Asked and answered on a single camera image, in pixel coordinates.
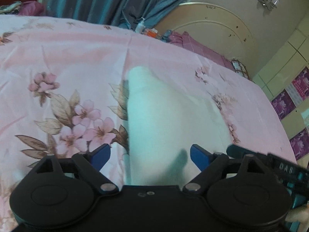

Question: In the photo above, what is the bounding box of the white small garment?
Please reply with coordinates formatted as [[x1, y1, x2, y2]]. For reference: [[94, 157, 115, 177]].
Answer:
[[127, 67, 232, 186]]

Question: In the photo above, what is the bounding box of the purple patterned lower tile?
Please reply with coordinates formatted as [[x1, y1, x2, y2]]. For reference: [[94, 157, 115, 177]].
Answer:
[[290, 128, 309, 160]]

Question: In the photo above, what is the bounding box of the pink floral bed sheet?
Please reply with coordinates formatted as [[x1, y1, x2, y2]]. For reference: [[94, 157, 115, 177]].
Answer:
[[1, 15, 295, 231]]

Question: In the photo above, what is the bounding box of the patterned pillow corner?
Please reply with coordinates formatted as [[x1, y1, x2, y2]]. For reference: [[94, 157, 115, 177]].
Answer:
[[232, 59, 250, 80]]

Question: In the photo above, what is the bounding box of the magenta blanket by cream headboard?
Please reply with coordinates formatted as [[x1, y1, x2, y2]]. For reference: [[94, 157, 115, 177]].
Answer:
[[169, 31, 235, 72]]

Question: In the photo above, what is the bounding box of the cream round headboard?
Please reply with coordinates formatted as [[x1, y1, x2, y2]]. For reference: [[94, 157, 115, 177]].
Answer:
[[154, 2, 257, 75]]

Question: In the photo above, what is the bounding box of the orange small box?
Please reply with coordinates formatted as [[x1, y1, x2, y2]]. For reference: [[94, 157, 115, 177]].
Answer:
[[143, 28, 158, 38]]

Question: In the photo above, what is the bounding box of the white pump bottle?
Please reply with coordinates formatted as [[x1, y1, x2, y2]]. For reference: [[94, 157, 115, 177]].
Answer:
[[135, 17, 145, 34]]

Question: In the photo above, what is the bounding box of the magenta bedding by red headboard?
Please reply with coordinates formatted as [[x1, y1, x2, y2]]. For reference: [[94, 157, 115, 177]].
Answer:
[[0, 1, 46, 16]]

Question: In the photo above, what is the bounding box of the purple patterned wall tile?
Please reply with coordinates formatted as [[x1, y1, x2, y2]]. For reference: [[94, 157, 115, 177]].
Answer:
[[271, 67, 308, 120]]

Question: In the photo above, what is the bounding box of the silver wall hook fixture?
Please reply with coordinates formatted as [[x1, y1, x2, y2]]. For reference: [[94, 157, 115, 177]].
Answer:
[[257, 0, 279, 11]]

